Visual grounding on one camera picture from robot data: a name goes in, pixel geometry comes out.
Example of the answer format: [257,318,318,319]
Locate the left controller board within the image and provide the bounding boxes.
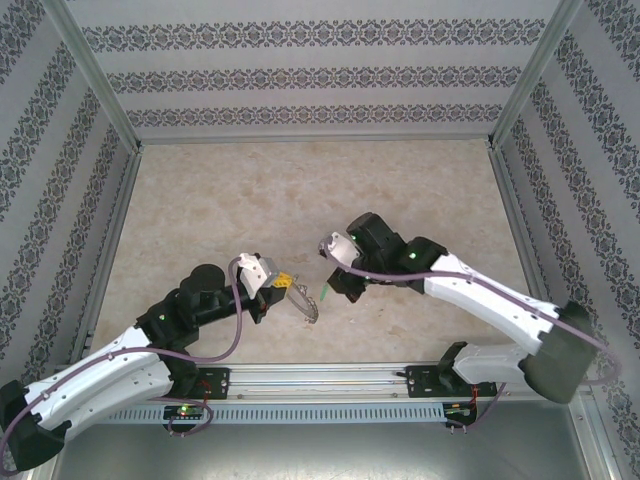
[163,404,207,426]

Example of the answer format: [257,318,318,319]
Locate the controller board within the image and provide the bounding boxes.
[163,404,207,426]
[442,401,479,426]

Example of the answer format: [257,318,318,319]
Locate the sheet metal tray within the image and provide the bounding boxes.
[49,399,612,480]

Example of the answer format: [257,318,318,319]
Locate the right controller board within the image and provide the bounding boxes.
[442,401,479,426]

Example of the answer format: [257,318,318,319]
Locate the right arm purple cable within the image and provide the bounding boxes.
[319,239,624,434]

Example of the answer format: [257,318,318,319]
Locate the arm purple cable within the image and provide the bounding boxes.
[0,258,251,474]
[319,239,624,434]

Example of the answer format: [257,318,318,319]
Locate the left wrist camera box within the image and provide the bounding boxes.
[234,252,281,297]

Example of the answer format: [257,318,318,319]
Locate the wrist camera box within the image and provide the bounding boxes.
[318,230,359,264]
[234,252,281,297]

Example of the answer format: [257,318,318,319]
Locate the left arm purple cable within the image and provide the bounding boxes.
[0,258,251,474]

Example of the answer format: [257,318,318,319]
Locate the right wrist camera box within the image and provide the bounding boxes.
[318,230,359,264]

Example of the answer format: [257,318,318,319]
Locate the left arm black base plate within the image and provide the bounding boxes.
[192,367,231,401]

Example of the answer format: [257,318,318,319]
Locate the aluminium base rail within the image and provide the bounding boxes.
[49,362,586,401]

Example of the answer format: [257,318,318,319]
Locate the aluminium side floor rail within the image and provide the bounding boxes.
[488,147,570,321]
[69,148,145,362]

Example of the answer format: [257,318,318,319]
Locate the slotted grey cable duct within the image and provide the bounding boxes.
[94,402,446,425]

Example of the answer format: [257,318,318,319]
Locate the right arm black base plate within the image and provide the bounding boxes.
[405,364,501,399]

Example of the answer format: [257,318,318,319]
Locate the aluminium frame post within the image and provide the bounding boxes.
[485,0,584,150]
[42,0,145,151]

